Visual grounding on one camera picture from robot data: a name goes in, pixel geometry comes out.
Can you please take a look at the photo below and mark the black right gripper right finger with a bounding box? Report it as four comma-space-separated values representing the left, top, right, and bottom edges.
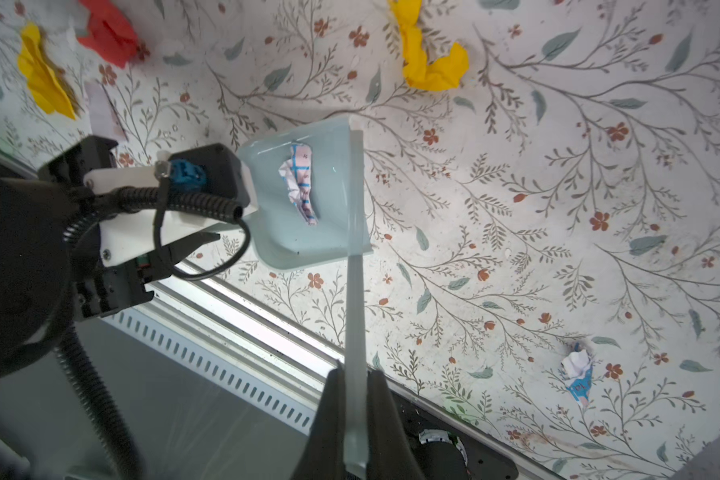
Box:
366, 370, 424, 480

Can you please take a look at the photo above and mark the light blue plastic dustpan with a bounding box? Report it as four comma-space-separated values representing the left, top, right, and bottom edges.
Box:
237, 116, 355, 271

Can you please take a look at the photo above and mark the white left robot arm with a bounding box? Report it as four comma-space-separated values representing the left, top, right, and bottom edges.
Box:
0, 135, 253, 378

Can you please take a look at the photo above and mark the yellow paper scrap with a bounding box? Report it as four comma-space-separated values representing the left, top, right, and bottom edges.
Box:
388, 0, 469, 92
17, 22, 76, 120

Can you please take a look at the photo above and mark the white pink scrap near yellow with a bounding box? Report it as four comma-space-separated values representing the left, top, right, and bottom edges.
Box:
84, 81, 127, 143

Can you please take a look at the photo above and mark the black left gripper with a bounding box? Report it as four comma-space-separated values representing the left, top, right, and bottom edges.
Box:
38, 135, 254, 321

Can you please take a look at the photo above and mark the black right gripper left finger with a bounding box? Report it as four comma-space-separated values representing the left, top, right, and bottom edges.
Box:
291, 366, 346, 480

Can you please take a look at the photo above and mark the red paper scrap small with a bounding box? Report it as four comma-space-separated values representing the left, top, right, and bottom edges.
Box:
77, 0, 140, 69

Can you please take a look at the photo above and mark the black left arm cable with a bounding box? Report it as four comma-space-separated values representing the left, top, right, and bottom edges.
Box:
53, 158, 253, 480

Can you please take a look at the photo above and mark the yellow paper scrap middle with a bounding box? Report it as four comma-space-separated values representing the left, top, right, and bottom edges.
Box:
17, 22, 76, 120

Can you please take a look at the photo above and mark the blue white scrap right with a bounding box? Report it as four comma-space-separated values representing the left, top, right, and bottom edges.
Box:
561, 343, 593, 407

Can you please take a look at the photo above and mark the yellow paper scrap far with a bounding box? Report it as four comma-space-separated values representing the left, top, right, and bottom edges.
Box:
388, 0, 469, 92

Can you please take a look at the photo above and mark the pink white paper scrap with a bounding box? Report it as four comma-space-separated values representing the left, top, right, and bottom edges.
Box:
278, 143, 318, 226

